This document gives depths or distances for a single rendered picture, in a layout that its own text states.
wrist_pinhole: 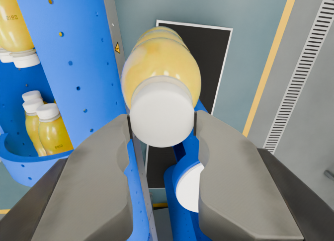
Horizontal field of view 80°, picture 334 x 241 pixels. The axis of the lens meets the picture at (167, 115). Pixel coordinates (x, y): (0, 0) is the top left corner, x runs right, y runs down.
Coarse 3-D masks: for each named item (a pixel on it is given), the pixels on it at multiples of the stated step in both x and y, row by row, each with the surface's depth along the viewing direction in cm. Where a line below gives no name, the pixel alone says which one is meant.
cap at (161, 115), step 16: (144, 96) 11; (160, 96) 11; (176, 96) 11; (144, 112) 11; (160, 112) 11; (176, 112) 11; (192, 112) 11; (144, 128) 12; (160, 128) 12; (176, 128) 12; (192, 128) 12; (160, 144) 12
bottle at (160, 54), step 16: (144, 32) 25; (160, 32) 20; (144, 48) 15; (160, 48) 15; (176, 48) 15; (128, 64) 15; (144, 64) 14; (160, 64) 13; (176, 64) 14; (192, 64) 15; (128, 80) 14; (144, 80) 13; (160, 80) 13; (176, 80) 13; (192, 80) 14; (128, 96) 14; (192, 96) 14
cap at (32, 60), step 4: (28, 56) 35; (32, 56) 35; (36, 56) 36; (16, 60) 34; (20, 60) 34; (24, 60) 34; (28, 60) 35; (32, 60) 35; (36, 60) 36; (16, 64) 35; (20, 64) 34; (24, 64) 35; (28, 64) 35; (32, 64) 35; (36, 64) 36
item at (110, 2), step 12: (108, 0) 56; (108, 12) 56; (120, 36) 64; (120, 48) 64; (120, 60) 64; (120, 72) 65; (144, 168) 91; (144, 180) 92; (144, 192) 92; (156, 240) 117
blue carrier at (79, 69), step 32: (32, 0) 26; (64, 0) 29; (96, 0) 34; (32, 32) 27; (64, 32) 30; (96, 32) 35; (0, 64) 46; (64, 64) 31; (96, 64) 36; (0, 96) 46; (64, 96) 33; (96, 96) 37; (0, 128) 45; (96, 128) 39; (32, 160) 37
